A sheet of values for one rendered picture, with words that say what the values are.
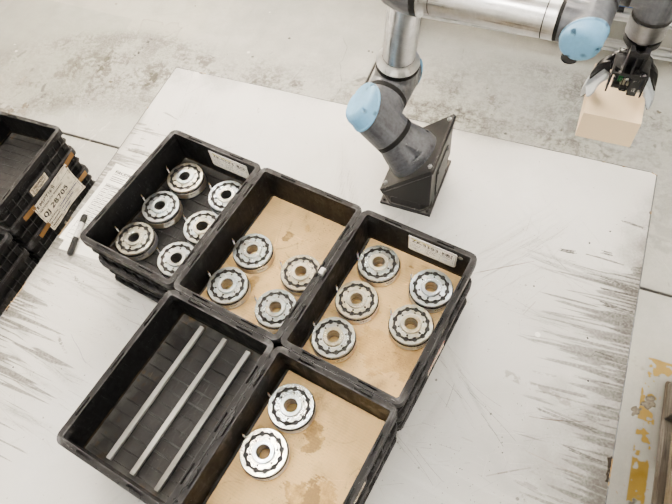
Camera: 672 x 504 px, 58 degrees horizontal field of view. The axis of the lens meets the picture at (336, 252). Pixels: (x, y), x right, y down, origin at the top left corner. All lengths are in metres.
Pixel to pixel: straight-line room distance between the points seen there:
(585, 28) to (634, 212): 0.80
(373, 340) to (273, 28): 2.36
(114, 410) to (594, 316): 1.18
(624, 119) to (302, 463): 1.01
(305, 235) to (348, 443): 0.54
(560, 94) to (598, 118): 1.65
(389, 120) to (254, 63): 1.79
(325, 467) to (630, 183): 1.17
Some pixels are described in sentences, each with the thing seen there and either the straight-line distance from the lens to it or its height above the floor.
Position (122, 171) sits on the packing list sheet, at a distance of 2.03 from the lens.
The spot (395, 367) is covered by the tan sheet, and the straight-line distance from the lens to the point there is 1.40.
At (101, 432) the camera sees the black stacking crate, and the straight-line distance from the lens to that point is 1.50.
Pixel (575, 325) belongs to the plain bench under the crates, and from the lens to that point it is 1.64.
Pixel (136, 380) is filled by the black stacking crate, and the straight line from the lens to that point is 1.51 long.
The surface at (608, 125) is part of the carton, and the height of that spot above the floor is 1.10.
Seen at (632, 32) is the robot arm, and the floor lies 1.32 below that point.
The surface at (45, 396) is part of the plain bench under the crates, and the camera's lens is 1.75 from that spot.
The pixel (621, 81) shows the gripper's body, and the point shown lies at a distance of 1.43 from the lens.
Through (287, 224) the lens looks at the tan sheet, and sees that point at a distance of 1.60.
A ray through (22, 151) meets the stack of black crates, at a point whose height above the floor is 0.49.
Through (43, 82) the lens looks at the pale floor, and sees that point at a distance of 3.66.
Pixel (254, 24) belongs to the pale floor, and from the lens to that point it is 3.54.
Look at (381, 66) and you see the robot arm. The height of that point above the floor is 1.04.
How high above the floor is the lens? 2.15
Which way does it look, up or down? 59 degrees down
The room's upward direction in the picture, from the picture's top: 9 degrees counter-clockwise
